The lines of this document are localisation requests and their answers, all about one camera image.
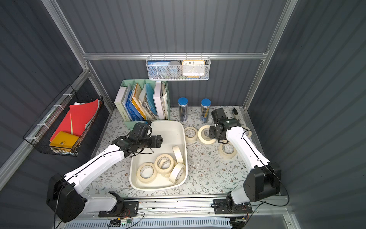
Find cream masking tape roll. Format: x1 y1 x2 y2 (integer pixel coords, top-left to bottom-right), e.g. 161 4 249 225
219 143 237 159
136 162 157 184
243 127 252 138
172 146 184 164
169 163 185 184
184 127 198 143
198 125 216 145
154 154 174 175

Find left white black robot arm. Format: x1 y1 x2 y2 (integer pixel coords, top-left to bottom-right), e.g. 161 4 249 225
46 122 164 222

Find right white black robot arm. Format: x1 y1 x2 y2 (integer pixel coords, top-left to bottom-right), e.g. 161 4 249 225
209 108 282 206

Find white plastic storage box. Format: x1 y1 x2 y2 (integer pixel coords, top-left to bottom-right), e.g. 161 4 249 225
129 120 188 191

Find blue box in basket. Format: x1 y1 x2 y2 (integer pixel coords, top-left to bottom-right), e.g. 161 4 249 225
146 60 171 80

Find grey tape roll in basket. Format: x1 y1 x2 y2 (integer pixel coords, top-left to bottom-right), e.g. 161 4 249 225
166 61 182 79

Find black white stapler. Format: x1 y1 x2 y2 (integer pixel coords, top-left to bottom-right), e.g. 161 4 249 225
232 108 240 120

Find right blue-capped pencil tube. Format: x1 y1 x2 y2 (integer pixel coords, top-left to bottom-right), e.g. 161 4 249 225
201 98 211 123

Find blue-capped pencil tube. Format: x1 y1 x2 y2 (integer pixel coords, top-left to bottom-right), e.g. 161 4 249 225
201 98 211 123
178 97 188 122

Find mint green file organizer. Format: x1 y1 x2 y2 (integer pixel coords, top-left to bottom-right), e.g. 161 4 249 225
114 79 170 129

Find white workspace book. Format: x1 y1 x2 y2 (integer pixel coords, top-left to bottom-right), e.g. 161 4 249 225
114 87 130 122

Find white binder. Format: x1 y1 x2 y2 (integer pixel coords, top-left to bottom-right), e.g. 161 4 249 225
153 81 165 120

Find left blue-capped pencil tube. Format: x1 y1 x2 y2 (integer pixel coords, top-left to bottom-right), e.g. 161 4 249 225
178 97 188 122

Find floral table mat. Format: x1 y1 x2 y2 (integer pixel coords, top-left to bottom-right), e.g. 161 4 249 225
83 106 253 198

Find yellow white alarm clock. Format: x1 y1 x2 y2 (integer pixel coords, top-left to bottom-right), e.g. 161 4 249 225
182 60 206 77

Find red paper folder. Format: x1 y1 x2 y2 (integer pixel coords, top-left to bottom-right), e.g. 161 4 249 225
50 99 101 142

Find yellow wallet notebook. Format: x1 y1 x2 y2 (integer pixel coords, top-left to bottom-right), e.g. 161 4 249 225
50 131 79 149

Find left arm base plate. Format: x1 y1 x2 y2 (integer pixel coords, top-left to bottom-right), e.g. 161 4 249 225
98 201 139 218

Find white wire hanging basket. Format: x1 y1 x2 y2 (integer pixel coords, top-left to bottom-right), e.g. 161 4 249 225
145 55 212 81

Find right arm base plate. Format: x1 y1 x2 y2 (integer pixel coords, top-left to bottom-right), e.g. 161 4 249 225
211 198 253 215

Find black wire side basket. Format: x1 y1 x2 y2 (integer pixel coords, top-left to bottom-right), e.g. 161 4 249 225
23 85 104 156

